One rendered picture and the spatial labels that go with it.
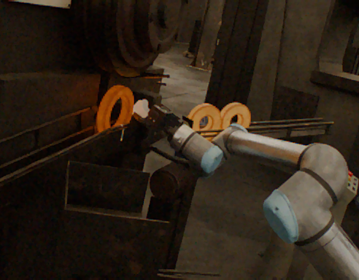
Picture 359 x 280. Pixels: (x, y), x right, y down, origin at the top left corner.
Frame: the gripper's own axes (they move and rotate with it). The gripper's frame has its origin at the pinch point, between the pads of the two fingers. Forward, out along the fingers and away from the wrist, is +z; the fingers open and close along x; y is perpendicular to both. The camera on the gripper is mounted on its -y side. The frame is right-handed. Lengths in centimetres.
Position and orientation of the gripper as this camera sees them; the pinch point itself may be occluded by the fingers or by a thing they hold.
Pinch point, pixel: (129, 107)
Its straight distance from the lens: 166.3
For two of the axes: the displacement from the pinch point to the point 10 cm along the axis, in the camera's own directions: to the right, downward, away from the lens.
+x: -4.8, 1.4, -8.7
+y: 4.4, -8.2, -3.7
